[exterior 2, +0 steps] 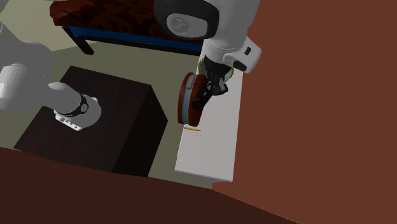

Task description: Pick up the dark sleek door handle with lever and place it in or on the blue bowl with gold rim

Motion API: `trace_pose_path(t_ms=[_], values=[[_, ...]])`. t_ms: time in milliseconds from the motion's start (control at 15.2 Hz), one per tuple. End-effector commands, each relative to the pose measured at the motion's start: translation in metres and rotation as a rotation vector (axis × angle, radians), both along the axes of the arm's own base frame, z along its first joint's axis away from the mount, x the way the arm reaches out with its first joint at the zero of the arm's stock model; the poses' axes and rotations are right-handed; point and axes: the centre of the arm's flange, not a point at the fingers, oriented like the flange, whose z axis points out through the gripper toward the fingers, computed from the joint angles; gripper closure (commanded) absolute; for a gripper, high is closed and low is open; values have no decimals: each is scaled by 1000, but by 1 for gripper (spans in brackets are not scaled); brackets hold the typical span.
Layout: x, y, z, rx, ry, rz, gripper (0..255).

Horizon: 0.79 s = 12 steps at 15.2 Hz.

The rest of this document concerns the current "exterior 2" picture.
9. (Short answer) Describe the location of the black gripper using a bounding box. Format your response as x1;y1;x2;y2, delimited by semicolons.
192;57;230;111

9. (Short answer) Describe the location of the red round box blue band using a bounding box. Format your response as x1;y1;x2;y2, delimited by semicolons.
177;72;209;127

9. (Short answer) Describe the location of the gold rimmed round plate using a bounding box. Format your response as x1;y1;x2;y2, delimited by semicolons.
197;57;234;83

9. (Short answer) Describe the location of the white narrow table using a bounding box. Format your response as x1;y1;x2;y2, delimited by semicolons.
174;36;244;183

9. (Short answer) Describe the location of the red patterned bed blue frame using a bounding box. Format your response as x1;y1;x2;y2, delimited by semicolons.
49;0;204;57

